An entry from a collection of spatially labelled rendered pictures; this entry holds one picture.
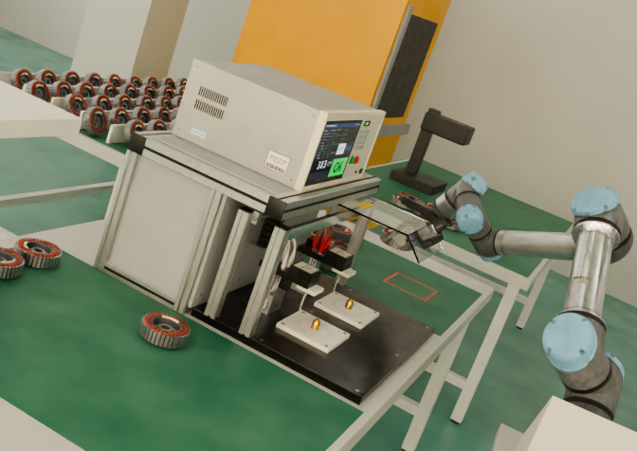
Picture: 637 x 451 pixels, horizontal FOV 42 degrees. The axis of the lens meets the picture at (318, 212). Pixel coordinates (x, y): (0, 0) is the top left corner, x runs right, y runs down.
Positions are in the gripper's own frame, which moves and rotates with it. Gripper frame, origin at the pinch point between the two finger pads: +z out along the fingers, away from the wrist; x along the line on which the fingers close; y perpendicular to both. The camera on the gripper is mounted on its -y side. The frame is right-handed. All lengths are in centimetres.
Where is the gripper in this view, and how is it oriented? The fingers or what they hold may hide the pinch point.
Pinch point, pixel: (395, 240)
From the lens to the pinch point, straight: 264.5
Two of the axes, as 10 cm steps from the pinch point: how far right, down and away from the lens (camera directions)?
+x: 6.7, 0.3, 7.4
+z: -6.2, 5.7, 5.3
